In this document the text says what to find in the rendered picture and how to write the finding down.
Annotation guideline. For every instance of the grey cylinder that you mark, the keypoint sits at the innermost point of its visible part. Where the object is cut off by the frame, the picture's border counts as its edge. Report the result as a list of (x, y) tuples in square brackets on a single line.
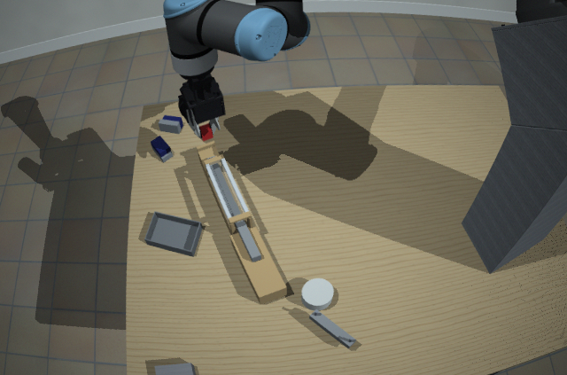
[(317, 294)]

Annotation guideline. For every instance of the red cube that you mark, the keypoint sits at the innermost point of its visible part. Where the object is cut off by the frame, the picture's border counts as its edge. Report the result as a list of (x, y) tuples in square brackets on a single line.
[(206, 132)]

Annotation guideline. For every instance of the clear glass channel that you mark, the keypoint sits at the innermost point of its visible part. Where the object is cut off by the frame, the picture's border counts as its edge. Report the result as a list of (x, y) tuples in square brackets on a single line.
[(225, 189)]

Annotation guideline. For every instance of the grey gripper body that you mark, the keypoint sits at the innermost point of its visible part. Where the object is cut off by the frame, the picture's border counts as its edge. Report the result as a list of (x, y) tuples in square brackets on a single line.
[(204, 107)]

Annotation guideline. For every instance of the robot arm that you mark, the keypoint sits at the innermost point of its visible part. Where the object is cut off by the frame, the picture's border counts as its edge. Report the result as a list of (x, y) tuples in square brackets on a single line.
[(257, 32)]

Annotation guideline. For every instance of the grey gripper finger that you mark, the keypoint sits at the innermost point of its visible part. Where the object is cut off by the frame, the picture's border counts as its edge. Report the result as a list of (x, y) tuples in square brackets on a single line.
[(184, 112), (214, 124)]

